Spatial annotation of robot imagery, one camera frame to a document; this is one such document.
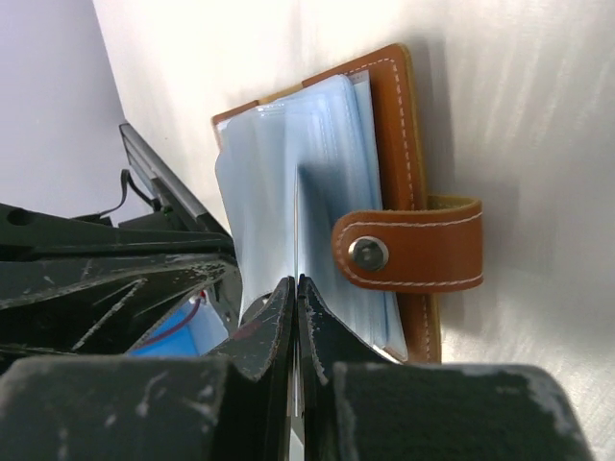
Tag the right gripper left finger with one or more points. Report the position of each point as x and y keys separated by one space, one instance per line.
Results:
x=230 y=404

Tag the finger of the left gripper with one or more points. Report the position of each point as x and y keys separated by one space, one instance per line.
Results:
x=105 y=305
x=29 y=236

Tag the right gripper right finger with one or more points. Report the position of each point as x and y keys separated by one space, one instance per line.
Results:
x=359 y=406

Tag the brown leather card holder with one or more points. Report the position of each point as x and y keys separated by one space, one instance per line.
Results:
x=326 y=180

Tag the aluminium frame rail front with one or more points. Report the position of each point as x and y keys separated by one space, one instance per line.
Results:
x=177 y=203

